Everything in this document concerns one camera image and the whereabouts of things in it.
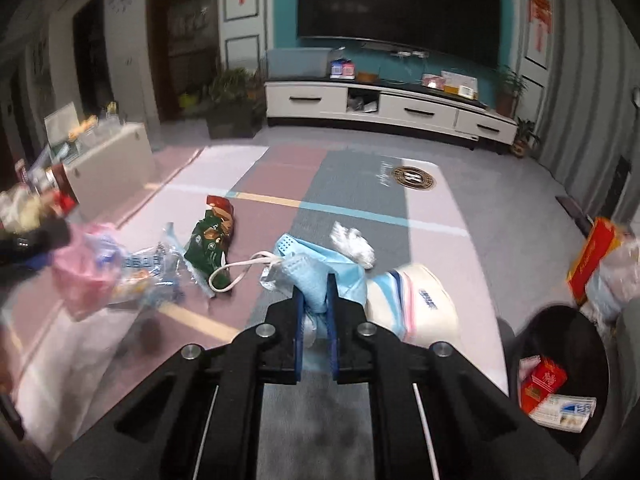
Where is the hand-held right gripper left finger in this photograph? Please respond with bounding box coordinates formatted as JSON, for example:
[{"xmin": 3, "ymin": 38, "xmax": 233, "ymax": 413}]
[{"xmin": 52, "ymin": 285, "xmax": 307, "ymax": 480}]

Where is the white pink plastic bag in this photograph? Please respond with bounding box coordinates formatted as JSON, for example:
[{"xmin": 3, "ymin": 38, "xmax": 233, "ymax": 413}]
[{"xmin": 585, "ymin": 235, "xmax": 640, "ymax": 321}]

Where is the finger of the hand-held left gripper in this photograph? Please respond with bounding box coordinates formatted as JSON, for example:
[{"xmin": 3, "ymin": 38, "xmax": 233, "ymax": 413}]
[{"xmin": 0, "ymin": 219, "xmax": 71, "ymax": 267}]

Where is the red cardboard box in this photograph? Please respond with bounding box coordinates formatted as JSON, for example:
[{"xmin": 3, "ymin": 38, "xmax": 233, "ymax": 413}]
[{"xmin": 520, "ymin": 355, "xmax": 568, "ymax": 411}]

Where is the grey curtain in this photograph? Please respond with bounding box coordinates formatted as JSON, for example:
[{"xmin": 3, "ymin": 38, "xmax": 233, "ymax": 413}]
[{"xmin": 537, "ymin": 0, "xmax": 640, "ymax": 221}]

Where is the green snack packet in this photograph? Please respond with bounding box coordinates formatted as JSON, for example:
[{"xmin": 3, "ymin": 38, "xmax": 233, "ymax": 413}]
[{"xmin": 184, "ymin": 195, "xmax": 236, "ymax": 298}]

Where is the dark doormat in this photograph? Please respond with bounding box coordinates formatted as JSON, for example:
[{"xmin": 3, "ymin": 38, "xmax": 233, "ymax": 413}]
[{"xmin": 556, "ymin": 195, "xmax": 593, "ymax": 233}]

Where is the blue face mask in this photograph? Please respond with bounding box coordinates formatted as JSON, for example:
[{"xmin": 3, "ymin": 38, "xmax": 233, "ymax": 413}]
[{"xmin": 207, "ymin": 232, "xmax": 368, "ymax": 356}]

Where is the white desk calendar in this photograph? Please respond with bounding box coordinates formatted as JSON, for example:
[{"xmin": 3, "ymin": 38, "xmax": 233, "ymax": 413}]
[{"xmin": 440, "ymin": 71, "xmax": 478, "ymax": 97}]

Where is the white storage box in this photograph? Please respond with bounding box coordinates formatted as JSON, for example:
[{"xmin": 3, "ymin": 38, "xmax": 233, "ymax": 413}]
[{"xmin": 65, "ymin": 124, "xmax": 153, "ymax": 206}]

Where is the clear grey tank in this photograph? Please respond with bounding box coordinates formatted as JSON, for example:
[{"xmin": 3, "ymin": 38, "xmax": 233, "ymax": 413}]
[{"xmin": 265, "ymin": 47, "xmax": 333, "ymax": 81}]

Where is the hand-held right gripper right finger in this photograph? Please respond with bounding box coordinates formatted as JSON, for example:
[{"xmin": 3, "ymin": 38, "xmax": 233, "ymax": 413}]
[{"xmin": 326, "ymin": 272, "xmax": 581, "ymax": 480}]

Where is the tall potted plant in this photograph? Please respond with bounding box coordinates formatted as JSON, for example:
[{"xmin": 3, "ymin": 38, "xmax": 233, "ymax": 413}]
[{"xmin": 492, "ymin": 65, "xmax": 528, "ymax": 118}]

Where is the clutter of jars and bottles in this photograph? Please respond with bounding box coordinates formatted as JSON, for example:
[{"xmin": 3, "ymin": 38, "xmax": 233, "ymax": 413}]
[{"xmin": 0, "ymin": 102, "xmax": 126, "ymax": 233}]

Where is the small potted plant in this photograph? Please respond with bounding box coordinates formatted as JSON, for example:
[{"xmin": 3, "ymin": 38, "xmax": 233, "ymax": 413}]
[{"xmin": 511, "ymin": 117, "xmax": 543, "ymax": 158}]

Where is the white blue printed carton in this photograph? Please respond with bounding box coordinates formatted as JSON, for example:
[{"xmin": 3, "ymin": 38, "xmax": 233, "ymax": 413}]
[{"xmin": 529, "ymin": 394, "xmax": 598, "ymax": 433}]

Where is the dark wooden display cabinet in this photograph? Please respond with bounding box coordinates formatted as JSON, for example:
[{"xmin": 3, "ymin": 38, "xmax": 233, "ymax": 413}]
[{"xmin": 147, "ymin": 0, "xmax": 221, "ymax": 123}]

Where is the black plastic bucket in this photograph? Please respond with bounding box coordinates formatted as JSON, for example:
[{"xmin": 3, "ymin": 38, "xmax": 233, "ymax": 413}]
[{"xmin": 510, "ymin": 304, "xmax": 621, "ymax": 461}]

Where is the white tissue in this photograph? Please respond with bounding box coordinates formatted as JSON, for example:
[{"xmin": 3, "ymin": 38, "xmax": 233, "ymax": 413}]
[{"xmin": 330, "ymin": 221, "xmax": 376, "ymax": 268}]

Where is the white TV cabinet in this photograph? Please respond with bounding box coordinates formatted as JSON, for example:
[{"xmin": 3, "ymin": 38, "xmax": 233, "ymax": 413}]
[{"xmin": 264, "ymin": 77, "xmax": 518, "ymax": 151}]

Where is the white striped paper cup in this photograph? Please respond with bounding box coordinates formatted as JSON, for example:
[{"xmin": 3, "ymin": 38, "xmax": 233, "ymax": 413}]
[{"xmin": 365, "ymin": 262, "xmax": 461, "ymax": 346}]

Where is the leafy plant on dark stand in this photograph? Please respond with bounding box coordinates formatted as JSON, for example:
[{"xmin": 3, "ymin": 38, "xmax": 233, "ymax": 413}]
[{"xmin": 207, "ymin": 62, "xmax": 266, "ymax": 138}]

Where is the orange shopping bag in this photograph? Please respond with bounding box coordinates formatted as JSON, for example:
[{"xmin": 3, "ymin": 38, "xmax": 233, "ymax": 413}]
[{"xmin": 566, "ymin": 217, "xmax": 628, "ymax": 306}]

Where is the pink grey plaid tablecloth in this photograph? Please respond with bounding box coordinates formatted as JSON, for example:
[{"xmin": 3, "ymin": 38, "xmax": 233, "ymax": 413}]
[{"xmin": 0, "ymin": 145, "xmax": 516, "ymax": 480}]

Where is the large black television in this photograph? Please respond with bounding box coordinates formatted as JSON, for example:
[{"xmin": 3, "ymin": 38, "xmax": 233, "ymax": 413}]
[{"xmin": 297, "ymin": 0, "xmax": 502, "ymax": 68}]

